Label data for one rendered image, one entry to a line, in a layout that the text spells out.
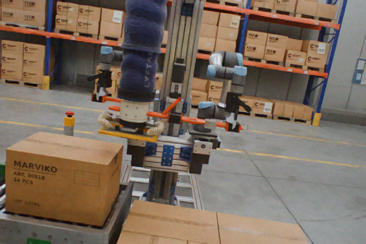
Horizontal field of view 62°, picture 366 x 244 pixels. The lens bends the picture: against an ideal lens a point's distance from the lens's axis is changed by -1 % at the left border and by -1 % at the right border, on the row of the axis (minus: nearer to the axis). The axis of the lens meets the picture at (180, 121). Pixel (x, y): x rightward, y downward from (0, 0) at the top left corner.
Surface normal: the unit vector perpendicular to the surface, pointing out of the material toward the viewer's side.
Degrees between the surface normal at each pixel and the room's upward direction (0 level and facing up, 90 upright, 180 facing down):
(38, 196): 90
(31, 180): 90
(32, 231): 90
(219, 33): 90
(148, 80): 73
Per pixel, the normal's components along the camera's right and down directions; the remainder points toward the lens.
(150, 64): 0.72, -0.09
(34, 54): 0.04, 0.29
